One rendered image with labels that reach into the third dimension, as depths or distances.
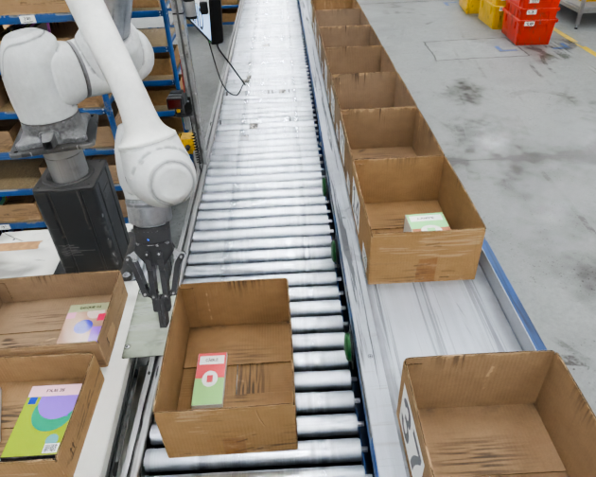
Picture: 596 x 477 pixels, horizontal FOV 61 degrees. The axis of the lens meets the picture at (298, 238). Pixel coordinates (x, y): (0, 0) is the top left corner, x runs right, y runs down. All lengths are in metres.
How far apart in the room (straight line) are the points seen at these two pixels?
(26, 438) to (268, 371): 0.56
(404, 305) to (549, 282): 1.68
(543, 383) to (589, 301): 1.78
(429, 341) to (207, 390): 0.55
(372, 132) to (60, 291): 1.23
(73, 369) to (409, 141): 1.41
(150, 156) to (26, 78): 0.68
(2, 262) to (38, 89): 0.71
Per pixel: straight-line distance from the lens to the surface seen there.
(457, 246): 1.36
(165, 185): 0.86
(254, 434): 1.17
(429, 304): 1.35
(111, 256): 1.71
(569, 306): 2.84
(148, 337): 1.50
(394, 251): 1.32
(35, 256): 1.95
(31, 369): 1.48
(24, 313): 1.72
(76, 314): 1.62
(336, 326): 1.47
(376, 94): 2.37
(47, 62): 1.49
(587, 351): 2.65
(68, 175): 1.62
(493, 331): 1.32
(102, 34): 0.98
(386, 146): 2.04
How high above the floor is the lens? 1.81
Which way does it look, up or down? 37 degrees down
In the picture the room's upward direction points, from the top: 3 degrees counter-clockwise
